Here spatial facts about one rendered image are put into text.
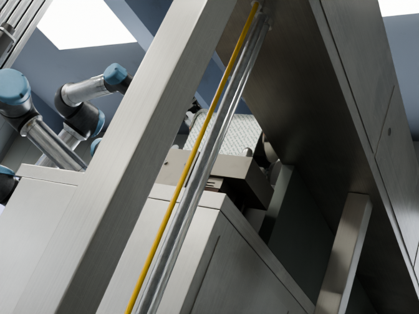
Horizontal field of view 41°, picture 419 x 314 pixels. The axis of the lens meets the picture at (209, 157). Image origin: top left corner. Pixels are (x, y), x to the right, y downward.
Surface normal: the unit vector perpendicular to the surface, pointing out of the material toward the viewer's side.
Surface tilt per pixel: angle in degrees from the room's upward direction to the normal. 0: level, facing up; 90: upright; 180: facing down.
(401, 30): 180
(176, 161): 90
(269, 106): 180
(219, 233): 90
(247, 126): 90
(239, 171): 90
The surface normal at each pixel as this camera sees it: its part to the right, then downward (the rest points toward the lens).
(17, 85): 0.34, -0.35
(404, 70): -0.35, 0.84
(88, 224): -0.41, -0.53
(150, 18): 0.80, 0.04
